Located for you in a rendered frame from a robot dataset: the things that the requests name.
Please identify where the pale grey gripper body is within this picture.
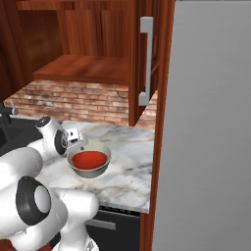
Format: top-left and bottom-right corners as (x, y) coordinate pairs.
(67, 134), (89, 158)

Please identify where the grey bowl red inside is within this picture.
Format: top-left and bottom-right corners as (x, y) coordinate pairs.
(67, 140), (113, 179)

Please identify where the black tap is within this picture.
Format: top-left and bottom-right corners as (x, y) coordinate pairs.
(0, 99), (20, 126)

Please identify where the tall wooden side panel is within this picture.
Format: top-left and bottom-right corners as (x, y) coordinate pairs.
(138, 0), (176, 251)

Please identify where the black dishwasher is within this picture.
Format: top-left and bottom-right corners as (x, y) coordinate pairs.
(83, 205), (142, 251)

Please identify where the grey fridge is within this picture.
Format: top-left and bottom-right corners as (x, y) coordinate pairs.
(151, 0), (251, 251)

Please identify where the open wooden wall cabinet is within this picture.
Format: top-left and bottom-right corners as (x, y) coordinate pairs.
(15, 0), (138, 86)

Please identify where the grey dishwasher handle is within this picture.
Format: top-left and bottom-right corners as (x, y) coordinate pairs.
(85, 218), (118, 231)

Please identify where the wooden cabinet door with handle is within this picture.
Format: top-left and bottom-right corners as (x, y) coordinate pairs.
(127, 0), (175, 128)

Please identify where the grey cabinet door handle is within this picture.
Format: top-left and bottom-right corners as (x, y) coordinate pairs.
(137, 16), (155, 108)

